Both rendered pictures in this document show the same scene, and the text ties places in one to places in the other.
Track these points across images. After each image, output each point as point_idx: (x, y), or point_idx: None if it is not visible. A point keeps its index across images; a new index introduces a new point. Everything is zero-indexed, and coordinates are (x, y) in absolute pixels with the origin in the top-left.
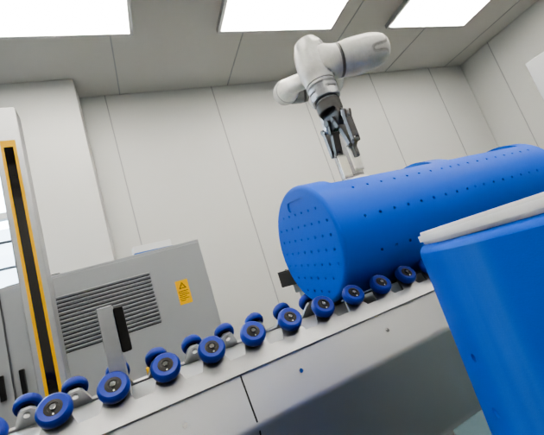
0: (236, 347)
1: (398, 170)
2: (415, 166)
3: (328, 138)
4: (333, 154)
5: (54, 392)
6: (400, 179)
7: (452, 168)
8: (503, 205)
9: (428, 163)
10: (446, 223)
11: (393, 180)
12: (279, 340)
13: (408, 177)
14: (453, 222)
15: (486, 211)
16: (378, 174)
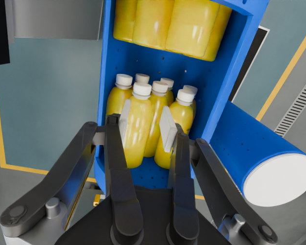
0: None
1: (220, 102)
2: (225, 4)
3: (73, 188)
4: (95, 144)
5: (64, 230)
6: (219, 117)
7: (264, 11)
8: (265, 206)
9: (248, 13)
10: (256, 204)
11: (215, 126)
12: None
13: (225, 104)
14: (257, 205)
15: (263, 206)
16: (207, 135)
